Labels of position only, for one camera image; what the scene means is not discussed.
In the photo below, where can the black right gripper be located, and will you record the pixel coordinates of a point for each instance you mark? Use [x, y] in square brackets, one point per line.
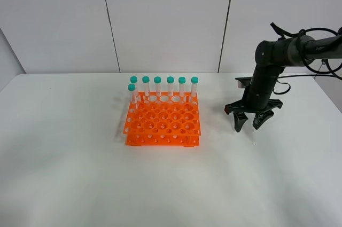
[252, 102]

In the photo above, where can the green-capped test tube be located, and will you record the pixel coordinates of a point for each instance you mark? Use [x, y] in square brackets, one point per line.
[248, 127]

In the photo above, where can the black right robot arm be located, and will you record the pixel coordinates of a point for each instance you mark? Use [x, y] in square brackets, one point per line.
[272, 58]

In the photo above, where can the back-row tube far right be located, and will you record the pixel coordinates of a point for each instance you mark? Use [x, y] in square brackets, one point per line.
[194, 83]

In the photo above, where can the back-row tube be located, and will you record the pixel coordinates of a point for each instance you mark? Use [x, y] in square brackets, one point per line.
[157, 81]
[181, 81]
[170, 85]
[134, 80]
[146, 82]
[194, 83]

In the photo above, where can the orange test tube rack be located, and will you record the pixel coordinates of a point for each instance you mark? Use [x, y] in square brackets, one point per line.
[163, 121]

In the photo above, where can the second-row tube left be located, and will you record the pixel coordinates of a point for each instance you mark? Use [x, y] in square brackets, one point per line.
[134, 94]

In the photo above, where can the back-row tube far left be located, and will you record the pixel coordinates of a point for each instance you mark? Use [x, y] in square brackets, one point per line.
[134, 80]

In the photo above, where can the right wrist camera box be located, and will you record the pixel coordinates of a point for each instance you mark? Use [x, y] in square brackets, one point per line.
[243, 82]

